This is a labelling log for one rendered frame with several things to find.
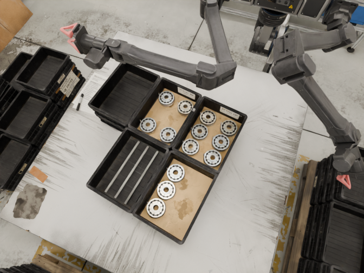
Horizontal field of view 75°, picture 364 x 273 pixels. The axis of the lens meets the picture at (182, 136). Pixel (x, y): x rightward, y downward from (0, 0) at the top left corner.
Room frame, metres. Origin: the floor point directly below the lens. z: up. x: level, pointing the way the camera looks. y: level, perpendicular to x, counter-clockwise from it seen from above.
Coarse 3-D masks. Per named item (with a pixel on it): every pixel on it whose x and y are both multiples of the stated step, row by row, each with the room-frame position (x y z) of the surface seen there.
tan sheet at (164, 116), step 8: (176, 96) 0.84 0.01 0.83; (176, 104) 0.78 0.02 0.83; (152, 112) 0.74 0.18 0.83; (160, 112) 0.73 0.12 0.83; (168, 112) 0.73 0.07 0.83; (176, 112) 0.72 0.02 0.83; (160, 120) 0.68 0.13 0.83; (168, 120) 0.67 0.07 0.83; (176, 120) 0.66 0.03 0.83; (184, 120) 0.66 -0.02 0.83; (160, 128) 0.62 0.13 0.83; (176, 128) 0.61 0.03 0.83; (152, 136) 0.57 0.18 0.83; (168, 144) 0.51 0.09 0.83
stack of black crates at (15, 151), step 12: (0, 144) 0.84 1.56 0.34; (12, 144) 0.86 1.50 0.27; (24, 144) 0.84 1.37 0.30; (0, 156) 0.76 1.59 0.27; (12, 156) 0.75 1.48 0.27; (24, 156) 0.70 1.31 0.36; (0, 168) 0.64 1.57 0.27; (12, 168) 0.63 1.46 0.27; (24, 168) 0.62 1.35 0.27; (0, 180) 0.54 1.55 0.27; (12, 180) 0.52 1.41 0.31
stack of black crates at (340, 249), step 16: (320, 208) 0.08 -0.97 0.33; (336, 208) 0.07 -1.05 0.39; (352, 208) 0.06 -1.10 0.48; (320, 224) -0.03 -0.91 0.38; (336, 224) -0.04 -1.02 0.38; (352, 224) -0.04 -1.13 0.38; (304, 240) -0.13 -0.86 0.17; (320, 240) -0.13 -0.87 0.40; (336, 240) -0.14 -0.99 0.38; (352, 240) -0.15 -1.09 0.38; (304, 256) -0.23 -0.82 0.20; (320, 256) -0.22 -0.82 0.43; (336, 256) -0.23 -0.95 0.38; (352, 256) -0.24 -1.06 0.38
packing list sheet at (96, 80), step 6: (90, 78) 1.15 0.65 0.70; (96, 78) 1.15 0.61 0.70; (102, 78) 1.14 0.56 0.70; (90, 84) 1.09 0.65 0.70; (96, 84) 1.09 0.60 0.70; (84, 90) 1.05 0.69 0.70; (90, 90) 1.04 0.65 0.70; (96, 90) 1.04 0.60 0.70; (78, 96) 1.00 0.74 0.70; (84, 96) 0.99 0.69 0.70; (90, 96) 0.99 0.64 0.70; (78, 102) 0.95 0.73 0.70; (84, 102) 0.94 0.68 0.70; (84, 108) 0.89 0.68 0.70; (90, 108) 0.89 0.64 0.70
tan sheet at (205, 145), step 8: (216, 112) 0.70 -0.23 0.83; (216, 120) 0.64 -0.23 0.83; (224, 120) 0.63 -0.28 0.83; (232, 120) 0.63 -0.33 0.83; (208, 128) 0.59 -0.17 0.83; (216, 128) 0.58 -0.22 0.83; (208, 136) 0.53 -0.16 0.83; (232, 136) 0.52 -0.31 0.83; (200, 144) 0.49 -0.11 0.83; (208, 144) 0.48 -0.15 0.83; (200, 152) 0.44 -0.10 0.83; (224, 152) 0.42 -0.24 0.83; (200, 160) 0.39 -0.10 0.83; (216, 168) 0.33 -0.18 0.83
